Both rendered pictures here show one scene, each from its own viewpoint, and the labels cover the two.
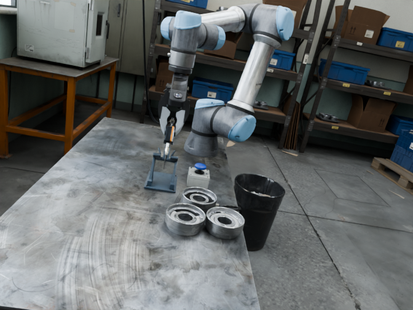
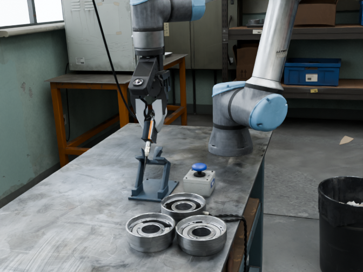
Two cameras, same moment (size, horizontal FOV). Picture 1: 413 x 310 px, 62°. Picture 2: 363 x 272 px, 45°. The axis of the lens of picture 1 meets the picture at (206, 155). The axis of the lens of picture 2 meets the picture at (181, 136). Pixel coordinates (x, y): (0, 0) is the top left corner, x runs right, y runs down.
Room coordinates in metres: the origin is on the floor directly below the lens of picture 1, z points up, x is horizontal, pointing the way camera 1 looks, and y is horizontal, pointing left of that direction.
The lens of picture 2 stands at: (0.05, -0.37, 1.29)
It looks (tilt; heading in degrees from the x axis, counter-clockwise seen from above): 17 degrees down; 23
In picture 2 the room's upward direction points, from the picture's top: 2 degrees counter-clockwise
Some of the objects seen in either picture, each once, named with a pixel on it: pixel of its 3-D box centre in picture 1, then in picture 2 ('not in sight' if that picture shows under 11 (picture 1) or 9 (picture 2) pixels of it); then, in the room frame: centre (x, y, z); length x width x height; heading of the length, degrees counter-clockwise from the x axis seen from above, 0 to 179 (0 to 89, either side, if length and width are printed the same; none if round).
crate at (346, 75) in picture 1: (342, 71); not in sight; (4.69, -1.52, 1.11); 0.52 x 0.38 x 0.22; 95
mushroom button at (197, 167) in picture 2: (199, 171); (199, 172); (1.07, 0.01, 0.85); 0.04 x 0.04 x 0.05
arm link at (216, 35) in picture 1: (203, 35); (177, 6); (1.13, 0.08, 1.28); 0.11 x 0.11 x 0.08; 55
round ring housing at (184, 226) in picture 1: (184, 219); (150, 232); (0.79, 0.02, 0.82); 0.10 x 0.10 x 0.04
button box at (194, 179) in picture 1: (198, 177); (200, 181); (1.07, 0.01, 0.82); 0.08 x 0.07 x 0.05; 5
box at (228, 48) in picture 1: (220, 40); (314, 5); (4.52, 0.11, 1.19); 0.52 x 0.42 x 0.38; 95
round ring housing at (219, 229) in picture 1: (224, 222); (201, 235); (0.81, -0.08, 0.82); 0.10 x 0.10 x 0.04
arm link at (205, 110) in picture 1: (209, 114); (232, 101); (1.41, 0.02, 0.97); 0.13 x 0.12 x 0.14; 55
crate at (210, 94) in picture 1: (211, 90); (312, 72); (4.54, 0.10, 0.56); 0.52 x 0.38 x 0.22; 92
